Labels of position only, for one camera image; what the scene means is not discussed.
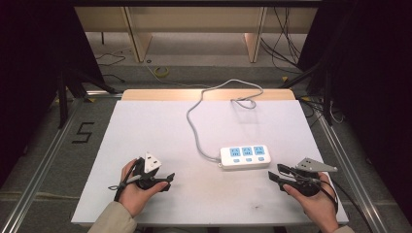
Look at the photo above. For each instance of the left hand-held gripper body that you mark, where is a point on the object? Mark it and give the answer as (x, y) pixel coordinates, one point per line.
(151, 163)

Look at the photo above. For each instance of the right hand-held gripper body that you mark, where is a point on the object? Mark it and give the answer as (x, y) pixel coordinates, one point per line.
(306, 184)

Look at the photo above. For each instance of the person's right hand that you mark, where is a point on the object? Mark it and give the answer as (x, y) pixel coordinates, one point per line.
(320, 207)

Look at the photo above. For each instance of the person's left hand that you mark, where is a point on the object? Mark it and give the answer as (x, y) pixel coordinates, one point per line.
(134, 197)

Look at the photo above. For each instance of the white table sheet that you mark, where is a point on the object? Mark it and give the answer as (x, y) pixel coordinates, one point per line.
(155, 129)

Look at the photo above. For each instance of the white power strip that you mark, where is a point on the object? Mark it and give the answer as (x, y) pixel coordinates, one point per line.
(245, 161)

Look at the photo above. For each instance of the wooden table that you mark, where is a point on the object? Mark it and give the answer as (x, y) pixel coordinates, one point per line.
(162, 94)

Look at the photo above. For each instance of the black metal stand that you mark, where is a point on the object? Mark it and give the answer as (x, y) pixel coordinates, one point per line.
(327, 97)
(63, 97)

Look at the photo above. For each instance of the yellow tape roll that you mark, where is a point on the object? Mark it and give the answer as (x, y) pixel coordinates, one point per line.
(161, 71)

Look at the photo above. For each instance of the dark curtain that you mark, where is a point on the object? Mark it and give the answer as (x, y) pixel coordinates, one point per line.
(375, 81)
(29, 81)

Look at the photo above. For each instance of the wooden bench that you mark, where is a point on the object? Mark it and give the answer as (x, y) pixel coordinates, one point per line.
(194, 19)

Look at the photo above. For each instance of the metal floor rail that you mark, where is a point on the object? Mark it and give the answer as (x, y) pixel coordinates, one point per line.
(42, 168)
(348, 168)

